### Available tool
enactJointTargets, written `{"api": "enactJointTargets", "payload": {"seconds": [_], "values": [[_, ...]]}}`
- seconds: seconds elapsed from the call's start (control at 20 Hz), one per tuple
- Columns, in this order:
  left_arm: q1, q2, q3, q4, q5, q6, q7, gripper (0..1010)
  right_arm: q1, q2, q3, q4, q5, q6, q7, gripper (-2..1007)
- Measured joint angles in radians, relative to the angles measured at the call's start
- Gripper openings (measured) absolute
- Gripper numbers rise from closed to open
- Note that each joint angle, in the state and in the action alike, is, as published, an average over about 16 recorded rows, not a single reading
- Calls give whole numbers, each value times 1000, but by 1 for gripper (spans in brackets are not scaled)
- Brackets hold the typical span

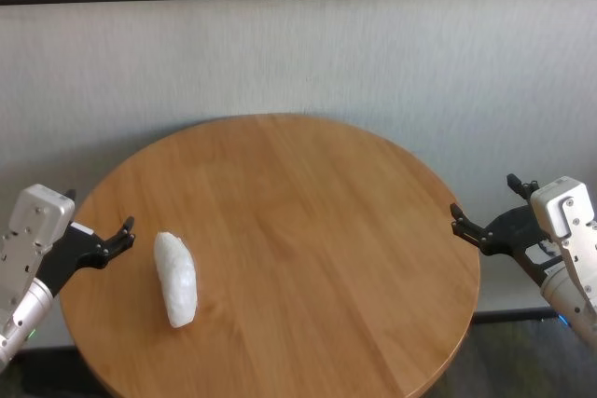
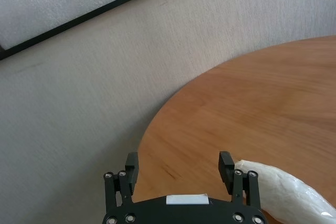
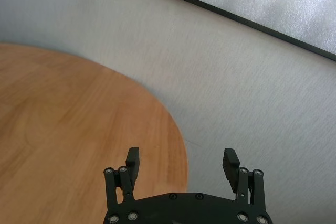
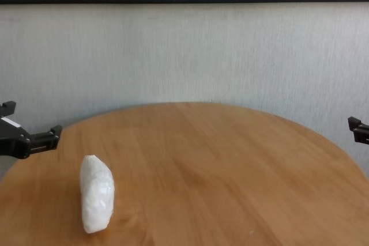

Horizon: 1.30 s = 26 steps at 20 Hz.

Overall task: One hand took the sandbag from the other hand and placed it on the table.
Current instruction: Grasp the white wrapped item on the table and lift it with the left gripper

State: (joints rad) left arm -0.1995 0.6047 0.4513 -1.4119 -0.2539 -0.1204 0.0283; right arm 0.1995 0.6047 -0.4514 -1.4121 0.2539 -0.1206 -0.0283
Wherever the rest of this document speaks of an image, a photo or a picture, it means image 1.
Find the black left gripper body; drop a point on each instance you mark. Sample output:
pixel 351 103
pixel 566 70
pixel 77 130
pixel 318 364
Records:
pixel 70 249

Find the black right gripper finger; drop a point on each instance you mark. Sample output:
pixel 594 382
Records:
pixel 471 232
pixel 521 186

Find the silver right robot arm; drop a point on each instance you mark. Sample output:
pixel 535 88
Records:
pixel 557 294

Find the white plastic sandbag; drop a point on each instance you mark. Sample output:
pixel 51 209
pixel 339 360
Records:
pixel 177 277

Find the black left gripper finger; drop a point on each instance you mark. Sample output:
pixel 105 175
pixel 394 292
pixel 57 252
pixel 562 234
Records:
pixel 119 239
pixel 71 195

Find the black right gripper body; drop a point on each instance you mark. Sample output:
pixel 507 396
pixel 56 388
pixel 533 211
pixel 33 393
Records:
pixel 513 230

